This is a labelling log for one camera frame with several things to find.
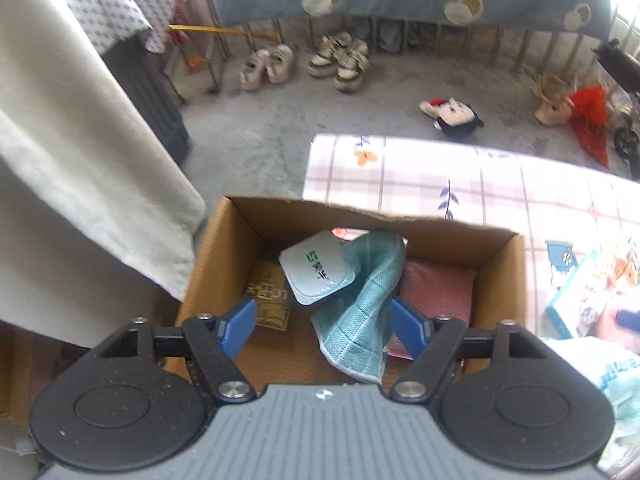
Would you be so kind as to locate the white curtain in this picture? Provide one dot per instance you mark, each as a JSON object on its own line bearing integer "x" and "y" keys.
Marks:
{"x": 75, "y": 160}

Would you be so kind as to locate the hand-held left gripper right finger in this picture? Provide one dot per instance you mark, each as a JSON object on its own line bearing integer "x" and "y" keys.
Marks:
{"x": 407, "y": 327}

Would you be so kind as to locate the white plastic bag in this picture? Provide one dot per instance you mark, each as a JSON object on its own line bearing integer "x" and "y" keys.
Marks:
{"x": 617, "y": 377}

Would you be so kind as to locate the yellow stick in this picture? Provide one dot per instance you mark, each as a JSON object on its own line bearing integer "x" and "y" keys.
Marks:
{"x": 220, "y": 31}

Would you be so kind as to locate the teal towel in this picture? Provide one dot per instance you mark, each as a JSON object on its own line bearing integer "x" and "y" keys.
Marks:
{"x": 360, "y": 300}

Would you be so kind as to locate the red plastic bag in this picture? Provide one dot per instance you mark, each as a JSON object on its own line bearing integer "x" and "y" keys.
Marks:
{"x": 592, "y": 120}

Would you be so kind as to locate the black-haired plush doll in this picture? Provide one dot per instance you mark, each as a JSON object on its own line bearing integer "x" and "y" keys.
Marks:
{"x": 452, "y": 117}

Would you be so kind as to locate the gold tissue packet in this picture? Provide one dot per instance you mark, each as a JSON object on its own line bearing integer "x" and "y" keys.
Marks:
{"x": 272, "y": 302}

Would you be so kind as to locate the pink cloth pad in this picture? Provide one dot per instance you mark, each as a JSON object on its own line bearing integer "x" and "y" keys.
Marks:
{"x": 440, "y": 285}

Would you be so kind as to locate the white plastic lidded container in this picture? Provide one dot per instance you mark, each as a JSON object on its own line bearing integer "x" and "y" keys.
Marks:
{"x": 315, "y": 270}

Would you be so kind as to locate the plaid tablecloth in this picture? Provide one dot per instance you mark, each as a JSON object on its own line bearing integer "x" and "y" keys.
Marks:
{"x": 425, "y": 170}

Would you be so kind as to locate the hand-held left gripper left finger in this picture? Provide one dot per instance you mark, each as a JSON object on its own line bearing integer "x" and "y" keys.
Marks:
{"x": 239, "y": 327}

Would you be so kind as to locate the wheelchair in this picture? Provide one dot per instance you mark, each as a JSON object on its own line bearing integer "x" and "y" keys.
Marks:
{"x": 622, "y": 65}

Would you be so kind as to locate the white shoe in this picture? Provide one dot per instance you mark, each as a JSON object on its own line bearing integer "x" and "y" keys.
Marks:
{"x": 254, "y": 72}
{"x": 281, "y": 62}

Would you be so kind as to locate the dark cabinet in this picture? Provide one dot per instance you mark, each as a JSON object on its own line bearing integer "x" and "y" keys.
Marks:
{"x": 150, "y": 105}

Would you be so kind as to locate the brown cardboard box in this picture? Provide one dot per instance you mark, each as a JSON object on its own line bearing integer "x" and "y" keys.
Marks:
{"x": 450, "y": 242}

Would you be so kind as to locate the brown white sneaker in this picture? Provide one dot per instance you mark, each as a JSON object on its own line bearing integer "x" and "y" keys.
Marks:
{"x": 327, "y": 55}
{"x": 352, "y": 70}

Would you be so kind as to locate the white star-patterned cloth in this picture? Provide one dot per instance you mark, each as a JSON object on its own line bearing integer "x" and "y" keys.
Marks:
{"x": 115, "y": 10}

